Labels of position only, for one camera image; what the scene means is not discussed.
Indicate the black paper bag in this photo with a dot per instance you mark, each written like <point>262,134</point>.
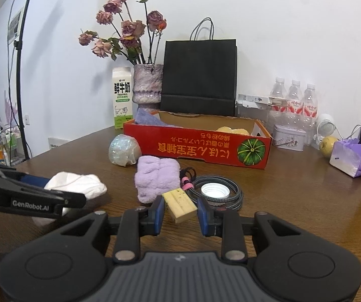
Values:
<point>199,78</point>

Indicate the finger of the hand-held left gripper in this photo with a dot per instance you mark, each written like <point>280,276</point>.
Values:
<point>34,181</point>
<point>57,196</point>

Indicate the purple dish cloth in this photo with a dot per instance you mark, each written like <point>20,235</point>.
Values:
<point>150,119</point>

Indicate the iridescent ball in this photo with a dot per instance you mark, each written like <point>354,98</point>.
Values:
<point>124,151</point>

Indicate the pink glass vase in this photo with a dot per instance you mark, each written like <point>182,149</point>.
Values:
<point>147,85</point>

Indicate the white plush toy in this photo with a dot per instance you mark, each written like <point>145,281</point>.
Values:
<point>79,184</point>

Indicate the clear container white lid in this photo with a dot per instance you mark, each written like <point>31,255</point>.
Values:
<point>251,113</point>

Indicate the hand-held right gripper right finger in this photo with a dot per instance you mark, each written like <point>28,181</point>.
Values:
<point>203,217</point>

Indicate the yellow plush toy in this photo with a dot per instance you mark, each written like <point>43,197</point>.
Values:
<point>232,130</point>

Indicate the dried pink rose bouquet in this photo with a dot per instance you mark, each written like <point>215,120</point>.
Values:
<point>127,31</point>

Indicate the metal rack with bottles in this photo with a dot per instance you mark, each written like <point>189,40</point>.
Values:
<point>2,146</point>

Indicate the purple tissue pack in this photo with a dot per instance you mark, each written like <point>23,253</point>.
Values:
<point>349,159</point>

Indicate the floral tin box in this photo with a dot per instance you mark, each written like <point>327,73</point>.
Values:
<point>289,137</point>

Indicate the red cardboard box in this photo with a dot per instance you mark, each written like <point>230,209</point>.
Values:
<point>193,146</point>

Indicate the purple fluffy towel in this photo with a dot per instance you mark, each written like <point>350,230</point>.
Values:
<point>157,176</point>

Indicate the small white desk fan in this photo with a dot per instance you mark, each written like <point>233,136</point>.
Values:
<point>323,129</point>

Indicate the yellow sponge block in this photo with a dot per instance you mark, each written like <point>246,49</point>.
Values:
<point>179,204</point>

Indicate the black light stand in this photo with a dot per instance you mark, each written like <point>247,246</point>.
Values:
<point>21,69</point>

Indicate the white bottle cap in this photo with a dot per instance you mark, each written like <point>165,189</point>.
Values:
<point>215,190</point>

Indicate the flat white carton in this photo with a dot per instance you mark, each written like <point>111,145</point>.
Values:
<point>253,98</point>

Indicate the wall poster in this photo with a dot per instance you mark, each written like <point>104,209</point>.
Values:
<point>14,26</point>

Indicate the white green milk carton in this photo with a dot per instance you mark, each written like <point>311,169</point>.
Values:
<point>122,100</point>

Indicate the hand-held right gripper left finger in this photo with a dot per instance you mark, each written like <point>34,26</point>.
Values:
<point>159,215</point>

